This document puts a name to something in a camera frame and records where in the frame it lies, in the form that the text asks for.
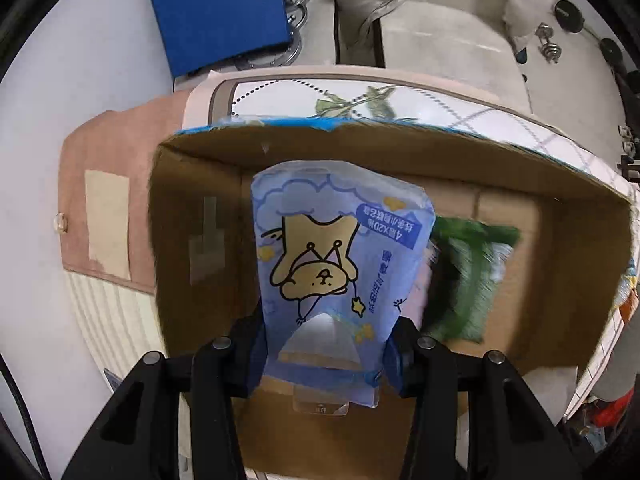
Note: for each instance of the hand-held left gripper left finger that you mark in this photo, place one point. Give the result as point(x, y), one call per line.
point(255, 355)

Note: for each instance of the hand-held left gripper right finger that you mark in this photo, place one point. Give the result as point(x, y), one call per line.
point(395, 355)

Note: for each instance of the brown cardboard box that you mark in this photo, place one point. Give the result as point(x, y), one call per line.
point(360, 270)

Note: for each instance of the blue cartoon tissue pack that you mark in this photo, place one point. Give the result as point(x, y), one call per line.
point(334, 280)

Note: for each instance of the green tissue pack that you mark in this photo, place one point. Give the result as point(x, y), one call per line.
point(467, 285)

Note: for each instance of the cream sofa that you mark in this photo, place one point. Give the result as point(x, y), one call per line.
point(450, 30)

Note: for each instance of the blue folder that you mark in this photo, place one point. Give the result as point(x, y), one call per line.
point(220, 10)

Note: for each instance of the small metal dumbbell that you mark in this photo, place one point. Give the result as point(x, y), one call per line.
point(548, 42)

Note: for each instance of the black round disc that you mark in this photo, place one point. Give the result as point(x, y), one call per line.
point(570, 15)

